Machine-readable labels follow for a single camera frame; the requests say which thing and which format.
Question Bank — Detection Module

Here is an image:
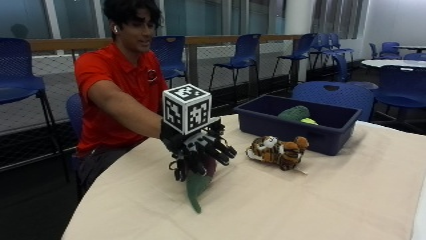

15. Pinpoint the green plush dinosaur toy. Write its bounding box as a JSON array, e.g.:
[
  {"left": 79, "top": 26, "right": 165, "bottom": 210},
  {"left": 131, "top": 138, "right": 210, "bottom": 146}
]
[{"left": 185, "top": 159, "right": 218, "bottom": 214}]

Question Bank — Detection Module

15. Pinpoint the white marker cube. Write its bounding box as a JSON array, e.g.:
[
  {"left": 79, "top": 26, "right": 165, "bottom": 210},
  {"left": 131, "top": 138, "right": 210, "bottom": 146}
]
[{"left": 161, "top": 83, "right": 212, "bottom": 136}]

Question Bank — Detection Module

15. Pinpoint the tiger plush toy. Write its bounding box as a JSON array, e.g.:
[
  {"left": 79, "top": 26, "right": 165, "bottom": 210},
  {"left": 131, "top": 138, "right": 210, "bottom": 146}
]
[{"left": 244, "top": 135, "right": 310, "bottom": 176}]

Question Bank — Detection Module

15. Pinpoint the beige tablecloth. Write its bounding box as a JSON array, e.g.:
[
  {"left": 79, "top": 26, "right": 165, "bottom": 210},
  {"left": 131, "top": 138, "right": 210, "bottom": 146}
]
[{"left": 59, "top": 113, "right": 426, "bottom": 240}]

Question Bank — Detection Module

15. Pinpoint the dark blue plastic bin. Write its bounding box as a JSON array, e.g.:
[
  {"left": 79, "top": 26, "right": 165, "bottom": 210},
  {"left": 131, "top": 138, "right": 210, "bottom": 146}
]
[{"left": 232, "top": 94, "right": 363, "bottom": 157}]

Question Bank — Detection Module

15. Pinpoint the the person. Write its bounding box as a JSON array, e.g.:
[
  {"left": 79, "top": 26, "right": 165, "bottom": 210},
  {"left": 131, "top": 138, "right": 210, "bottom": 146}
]
[{"left": 73, "top": 0, "right": 170, "bottom": 194}]

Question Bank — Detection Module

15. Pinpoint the blue plastic chair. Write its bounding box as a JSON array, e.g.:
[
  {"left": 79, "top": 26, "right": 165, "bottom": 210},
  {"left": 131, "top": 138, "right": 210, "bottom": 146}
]
[
  {"left": 371, "top": 65, "right": 426, "bottom": 125},
  {"left": 207, "top": 33, "right": 263, "bottom": 101},
  {"left": 149, "top": 35, "right": 188, "bottom": 88},
  {"left": 291, "top": 81, "right": 375, "bottom": 122},
  {"left": 368, "top": 41, "right": 403, "bottom": 60},
  {"left": 0, "top": 37, "right": 71, "bottom": 183},
  {"left": 270, "top": 32, "right": 319, "bottom": 84},
  {"left": 65, "top": 92, "right": 85, "bottom": 201},
  {"left": 310, "top": 32, "right": 356, "bottom": 64}
]

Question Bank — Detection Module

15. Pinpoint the wooden railing with mesh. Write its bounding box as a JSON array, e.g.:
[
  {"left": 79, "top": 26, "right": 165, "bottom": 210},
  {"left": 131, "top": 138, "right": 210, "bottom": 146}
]
[{"left": 0, "top": 34, "right": 307, "bottom": 168}]

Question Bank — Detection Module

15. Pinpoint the white round table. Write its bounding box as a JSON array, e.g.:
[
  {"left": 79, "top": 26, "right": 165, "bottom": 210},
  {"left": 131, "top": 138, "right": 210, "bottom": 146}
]
[
  {"left": 392, "top": 45, "right": 426, "bottom": 54},
  {"left": 360, "top": 58, "right": 426, "bottom": 70}
]

